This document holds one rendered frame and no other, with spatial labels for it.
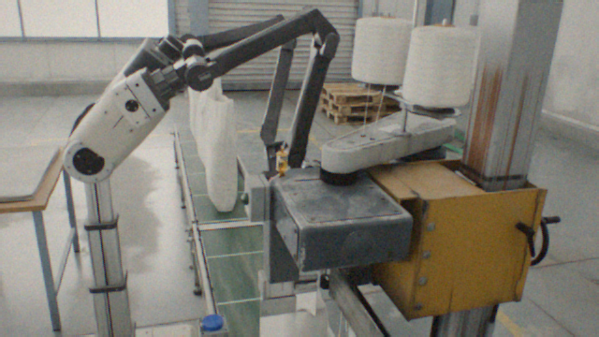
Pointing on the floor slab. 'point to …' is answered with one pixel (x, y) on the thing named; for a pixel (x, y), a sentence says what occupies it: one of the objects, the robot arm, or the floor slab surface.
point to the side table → (45, 230)
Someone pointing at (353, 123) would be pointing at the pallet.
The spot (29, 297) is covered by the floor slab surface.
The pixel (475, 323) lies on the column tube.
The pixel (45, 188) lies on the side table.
